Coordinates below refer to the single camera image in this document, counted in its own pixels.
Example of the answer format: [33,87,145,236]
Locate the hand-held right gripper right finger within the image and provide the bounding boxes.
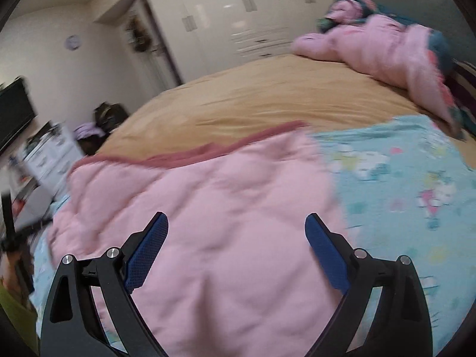
[305,213,434,357]

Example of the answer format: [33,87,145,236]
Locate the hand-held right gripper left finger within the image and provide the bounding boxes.
[39,211,170,357]

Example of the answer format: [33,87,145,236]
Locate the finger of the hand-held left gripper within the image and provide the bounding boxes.
[17,216,54,239]

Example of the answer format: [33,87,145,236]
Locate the pink quilted jacket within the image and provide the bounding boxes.
[46,121,350,357]

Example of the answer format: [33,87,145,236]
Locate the dark clothes pile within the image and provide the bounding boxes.
[78,136,108,156]

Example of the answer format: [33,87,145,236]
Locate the white drawer cabinet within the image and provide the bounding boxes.
[22,121,84,194]

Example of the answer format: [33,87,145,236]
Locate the cartoon print blue blanket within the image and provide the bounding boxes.
[30,113,476,357]

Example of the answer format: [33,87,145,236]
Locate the purple cloth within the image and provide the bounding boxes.
[73,122,107,138]

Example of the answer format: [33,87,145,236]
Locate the black flat television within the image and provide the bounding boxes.
[0,78,38,153]

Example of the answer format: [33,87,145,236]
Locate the black bag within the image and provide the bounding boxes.
[93,102,131,131]

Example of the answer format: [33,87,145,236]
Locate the tan bed sheet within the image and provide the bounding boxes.
[95,53,447,160]

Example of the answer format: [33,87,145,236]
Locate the white room door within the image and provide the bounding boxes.
[124,0,183,99]

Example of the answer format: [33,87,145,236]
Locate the pink floral comforter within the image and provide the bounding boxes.
[290,0,467,142]

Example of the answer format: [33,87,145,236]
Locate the hanging bags on door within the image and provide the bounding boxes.
[126,15,153,53]

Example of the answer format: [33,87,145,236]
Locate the striped purple pillow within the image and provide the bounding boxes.
[444,61,476,134]

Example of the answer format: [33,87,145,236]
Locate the white glossy wardrobe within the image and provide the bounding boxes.
[93,0,335,82]

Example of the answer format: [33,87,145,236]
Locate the grey padded headboard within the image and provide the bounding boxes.
[353,0,476,64]

